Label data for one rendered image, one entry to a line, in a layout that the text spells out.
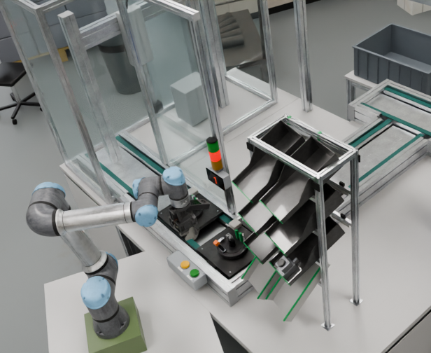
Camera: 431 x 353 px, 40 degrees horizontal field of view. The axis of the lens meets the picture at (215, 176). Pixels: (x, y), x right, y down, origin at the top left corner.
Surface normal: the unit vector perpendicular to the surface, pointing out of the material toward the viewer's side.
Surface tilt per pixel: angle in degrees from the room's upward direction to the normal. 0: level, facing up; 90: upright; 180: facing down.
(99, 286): 6
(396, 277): 0
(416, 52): 90
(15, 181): 0
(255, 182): 25
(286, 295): 45
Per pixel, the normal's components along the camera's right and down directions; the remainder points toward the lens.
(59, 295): -0.16, -0.76
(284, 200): -0.51, -0.51
